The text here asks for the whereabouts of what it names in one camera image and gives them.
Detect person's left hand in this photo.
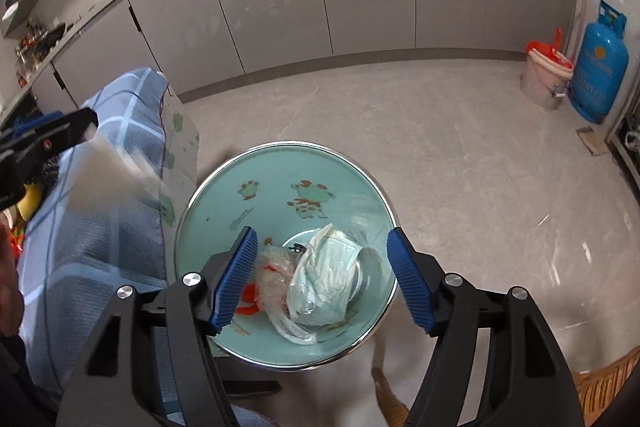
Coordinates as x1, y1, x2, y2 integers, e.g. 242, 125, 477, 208
0, 216, 24, 337

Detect white paper cup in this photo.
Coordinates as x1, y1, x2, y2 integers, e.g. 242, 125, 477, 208
68, 134, 164, 213

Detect pink bin with red bag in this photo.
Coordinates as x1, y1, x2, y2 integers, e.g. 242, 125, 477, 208
520, 27, 574, 112

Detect spice bottles rack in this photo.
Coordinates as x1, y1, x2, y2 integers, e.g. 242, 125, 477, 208
15, 18, 66, 88

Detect white green printed plastic bag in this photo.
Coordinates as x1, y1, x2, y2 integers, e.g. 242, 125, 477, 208
286, 223, 362, 326

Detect clear red-printed plastic bag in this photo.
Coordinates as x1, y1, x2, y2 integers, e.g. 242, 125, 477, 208
235, 245, 317, 346

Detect teal metal basin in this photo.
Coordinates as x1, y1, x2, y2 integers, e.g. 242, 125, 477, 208
175, 141, 398, 372

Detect blue gas cylinder right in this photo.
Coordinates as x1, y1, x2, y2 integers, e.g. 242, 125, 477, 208
568, 0, 629, 124

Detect blue plaid tablecloth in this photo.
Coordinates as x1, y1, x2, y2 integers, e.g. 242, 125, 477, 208
16, 66, 281, 427

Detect wicker chair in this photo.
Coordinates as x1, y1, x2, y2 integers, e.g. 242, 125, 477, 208
370, 345, 640, 427

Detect cardboard piece on floor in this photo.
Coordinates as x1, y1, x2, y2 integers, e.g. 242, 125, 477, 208
576, 127, 610, 157

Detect grey kitchen cabinets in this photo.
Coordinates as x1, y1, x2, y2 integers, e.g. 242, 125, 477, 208
24, 0, 576, 112

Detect metal shelf rack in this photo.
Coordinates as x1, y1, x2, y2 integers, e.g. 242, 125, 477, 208
606, 74, 639, 187

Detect yellow sponge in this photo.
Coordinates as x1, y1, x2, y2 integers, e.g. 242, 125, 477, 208
16, 183, 43, 222

